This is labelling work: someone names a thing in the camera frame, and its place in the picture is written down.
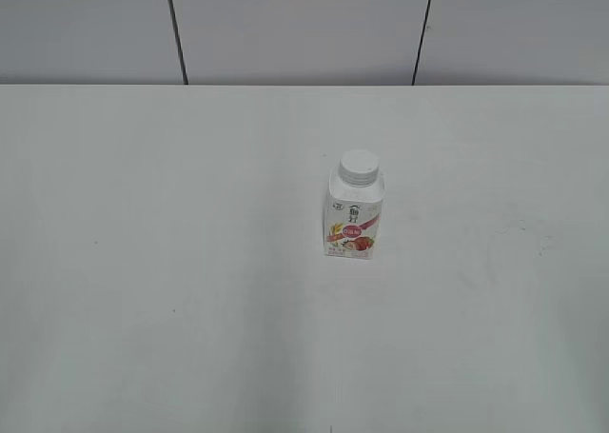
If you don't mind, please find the white strawberry yogurt bottle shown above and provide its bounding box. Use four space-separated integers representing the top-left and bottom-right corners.
323 167 385 260

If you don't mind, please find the white plastic bottle cap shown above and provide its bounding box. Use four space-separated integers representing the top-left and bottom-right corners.
338 149 380 187

